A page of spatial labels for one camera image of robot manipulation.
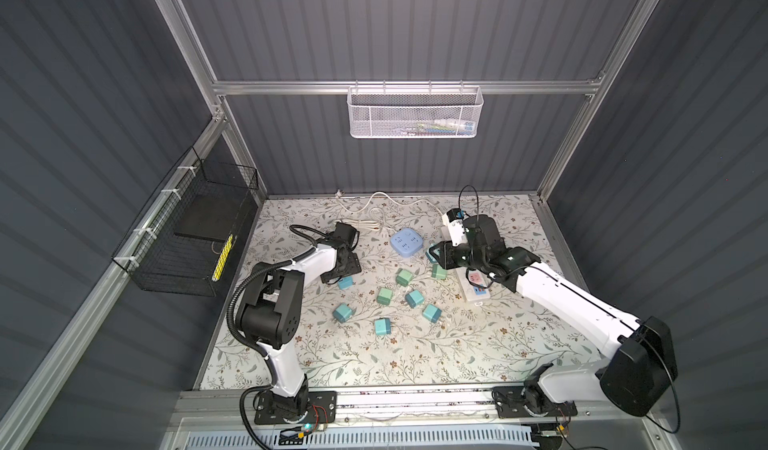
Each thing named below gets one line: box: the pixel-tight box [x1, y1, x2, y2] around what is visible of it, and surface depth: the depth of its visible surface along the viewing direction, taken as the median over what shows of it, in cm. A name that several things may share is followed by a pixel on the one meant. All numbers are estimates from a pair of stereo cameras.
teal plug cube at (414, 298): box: [405, 290, 424, 309], surface depth 93 cm
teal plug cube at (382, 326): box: [374, 317, 391, 336], surface depth 86 cm
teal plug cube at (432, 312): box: [422, 304, 443, 323], surface depth 90 cm
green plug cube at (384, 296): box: [376, 288, 393, 306], surface depth 93 cm
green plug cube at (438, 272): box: [431, 263, 448, 280], surface depth 98 cm
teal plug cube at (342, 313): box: [333, 304, 353, 323], surface depth 91 cm
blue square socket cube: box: [390, 228, 423, 258], surface depth 105 cm
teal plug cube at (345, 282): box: [337, 276, 353, 290], surface depth 97 cm
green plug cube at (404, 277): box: [396, 269, 413, 287], surface depth 97 cm
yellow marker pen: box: [212, 234, 233, 282], surface depth 71 cm
